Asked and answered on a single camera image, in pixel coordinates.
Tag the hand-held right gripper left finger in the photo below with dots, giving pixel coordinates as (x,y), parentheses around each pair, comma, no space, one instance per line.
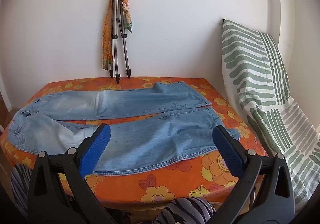
(97,146)

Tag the grey metal tripod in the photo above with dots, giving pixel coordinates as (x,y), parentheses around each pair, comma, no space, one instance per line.
(124,46)

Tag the light blue denim pants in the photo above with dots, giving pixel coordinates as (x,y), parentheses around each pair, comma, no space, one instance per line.
(150,139)

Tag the green white striped cushion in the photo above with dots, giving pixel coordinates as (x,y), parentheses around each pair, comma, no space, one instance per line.
(250,64)

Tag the orange floral tablecloth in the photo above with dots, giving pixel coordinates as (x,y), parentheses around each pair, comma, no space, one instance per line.
(175,181)

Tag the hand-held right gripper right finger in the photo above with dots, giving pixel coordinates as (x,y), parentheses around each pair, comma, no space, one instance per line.
(228,154)

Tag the person's zebra striped clothing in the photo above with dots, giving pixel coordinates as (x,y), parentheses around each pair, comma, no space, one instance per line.
(185,209)

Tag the orange patterned scarf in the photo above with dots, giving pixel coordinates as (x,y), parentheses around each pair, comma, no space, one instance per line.
(107,39)

